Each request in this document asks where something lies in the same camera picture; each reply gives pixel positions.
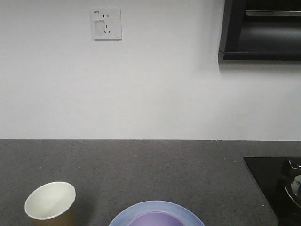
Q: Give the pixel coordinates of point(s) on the brown paper cup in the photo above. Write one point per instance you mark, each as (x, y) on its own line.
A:
(52, 204)

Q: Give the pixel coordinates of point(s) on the silver stove burner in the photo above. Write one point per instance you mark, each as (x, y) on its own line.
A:
(292, 177)

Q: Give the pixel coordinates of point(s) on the black gas stove top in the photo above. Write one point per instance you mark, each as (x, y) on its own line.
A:
(267, 171)

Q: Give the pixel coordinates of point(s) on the purple plastic bowl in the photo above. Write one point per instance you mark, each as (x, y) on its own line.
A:
(156, 219)

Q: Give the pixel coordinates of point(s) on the white wall power socket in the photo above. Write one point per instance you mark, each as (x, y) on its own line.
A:
(106, 23)

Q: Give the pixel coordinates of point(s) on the light blue plastic plate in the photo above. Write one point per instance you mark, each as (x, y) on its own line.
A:
(173, 209)

